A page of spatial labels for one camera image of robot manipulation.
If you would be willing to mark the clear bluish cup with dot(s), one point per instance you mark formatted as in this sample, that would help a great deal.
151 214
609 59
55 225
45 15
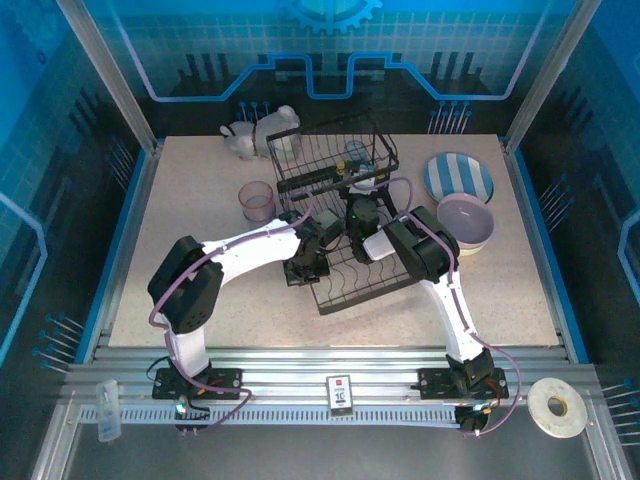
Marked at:
355 150

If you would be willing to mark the blue white striped plate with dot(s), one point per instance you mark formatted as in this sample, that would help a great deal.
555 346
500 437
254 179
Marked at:
452 172

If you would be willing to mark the pink transparent cup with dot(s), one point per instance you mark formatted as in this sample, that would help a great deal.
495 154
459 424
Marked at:
256 202

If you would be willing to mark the lilac bowl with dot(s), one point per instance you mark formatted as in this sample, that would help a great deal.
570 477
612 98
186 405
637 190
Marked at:
470 220

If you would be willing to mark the pale green bowl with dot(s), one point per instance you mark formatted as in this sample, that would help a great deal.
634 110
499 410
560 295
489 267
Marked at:
472 251

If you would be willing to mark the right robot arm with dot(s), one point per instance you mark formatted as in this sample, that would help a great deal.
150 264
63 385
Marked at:
452 315

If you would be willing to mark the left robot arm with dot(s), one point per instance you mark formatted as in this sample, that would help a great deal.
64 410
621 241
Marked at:
250 250

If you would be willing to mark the white grey plush dog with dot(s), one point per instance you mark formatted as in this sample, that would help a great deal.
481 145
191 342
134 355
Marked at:
242 140

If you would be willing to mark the small number label card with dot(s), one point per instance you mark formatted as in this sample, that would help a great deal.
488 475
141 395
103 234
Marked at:
340 397

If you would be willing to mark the clear plastic packet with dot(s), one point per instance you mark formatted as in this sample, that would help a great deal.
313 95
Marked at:
107 415

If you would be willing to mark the grey tape roll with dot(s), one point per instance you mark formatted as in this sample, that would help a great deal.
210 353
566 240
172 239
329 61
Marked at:
539 415

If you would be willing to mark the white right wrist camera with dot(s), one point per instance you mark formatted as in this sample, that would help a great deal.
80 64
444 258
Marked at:
370 185

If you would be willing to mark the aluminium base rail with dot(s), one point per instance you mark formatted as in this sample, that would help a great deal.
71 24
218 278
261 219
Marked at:
300 362

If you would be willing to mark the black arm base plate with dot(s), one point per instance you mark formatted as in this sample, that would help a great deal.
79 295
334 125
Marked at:
432 382
227 378

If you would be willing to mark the aluminium frame post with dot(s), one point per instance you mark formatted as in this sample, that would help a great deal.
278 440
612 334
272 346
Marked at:
111 75
550 75

